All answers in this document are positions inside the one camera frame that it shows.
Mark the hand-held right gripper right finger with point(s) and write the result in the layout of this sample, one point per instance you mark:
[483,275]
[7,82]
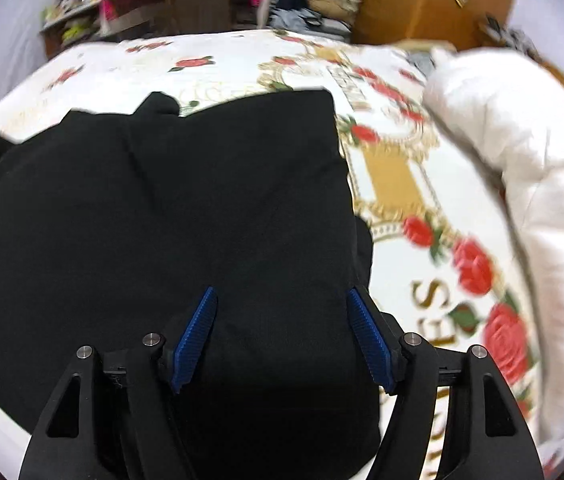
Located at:
[369,342]

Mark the bed with floral sheet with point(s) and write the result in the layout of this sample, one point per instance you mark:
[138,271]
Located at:
[112,75]

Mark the white duvet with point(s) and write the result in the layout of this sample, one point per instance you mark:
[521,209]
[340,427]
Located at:
[537,160]

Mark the pink white cardboard box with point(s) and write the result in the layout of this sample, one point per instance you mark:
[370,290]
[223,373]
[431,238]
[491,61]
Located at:
[110,12]

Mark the dark rack on headboard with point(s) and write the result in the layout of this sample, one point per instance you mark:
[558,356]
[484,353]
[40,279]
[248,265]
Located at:
[507,35]

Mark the wooden desk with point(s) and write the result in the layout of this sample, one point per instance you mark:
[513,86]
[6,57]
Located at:
[187,5]

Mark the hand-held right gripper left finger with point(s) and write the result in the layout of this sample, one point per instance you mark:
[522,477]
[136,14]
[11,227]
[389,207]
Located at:
[194,340]

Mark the wooden wardrobe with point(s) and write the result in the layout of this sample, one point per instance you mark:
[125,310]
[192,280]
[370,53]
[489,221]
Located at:
[412,5]

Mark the black coat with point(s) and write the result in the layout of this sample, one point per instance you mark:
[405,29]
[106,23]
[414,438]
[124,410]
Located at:
[162,210]

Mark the pile of clothes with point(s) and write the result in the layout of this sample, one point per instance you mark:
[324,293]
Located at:
[302,10]

